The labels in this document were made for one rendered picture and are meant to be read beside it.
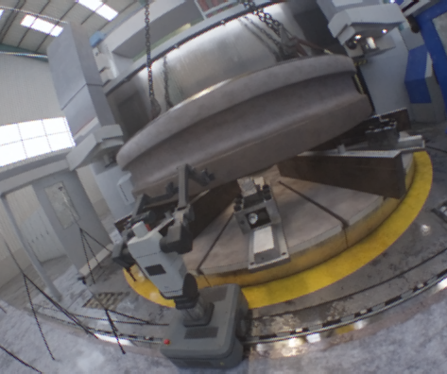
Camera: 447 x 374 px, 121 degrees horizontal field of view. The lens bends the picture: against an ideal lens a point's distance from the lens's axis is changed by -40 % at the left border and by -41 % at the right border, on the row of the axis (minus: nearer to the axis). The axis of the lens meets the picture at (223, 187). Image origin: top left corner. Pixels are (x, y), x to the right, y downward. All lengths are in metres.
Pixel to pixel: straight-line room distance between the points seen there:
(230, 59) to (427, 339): 5.62
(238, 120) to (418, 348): 2.28
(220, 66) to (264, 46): 1.18
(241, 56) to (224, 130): 3.51
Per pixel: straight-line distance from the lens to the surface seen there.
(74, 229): 5.21
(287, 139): 2.03
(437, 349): 1.43
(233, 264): 1.81
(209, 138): 2.16
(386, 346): 1.41
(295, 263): 1.85
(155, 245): 1.14
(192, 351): 1.41
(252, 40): 5.54
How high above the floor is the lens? 1.27
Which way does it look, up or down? 12 degrees down
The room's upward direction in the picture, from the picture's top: 24 degrees counter-clockwise
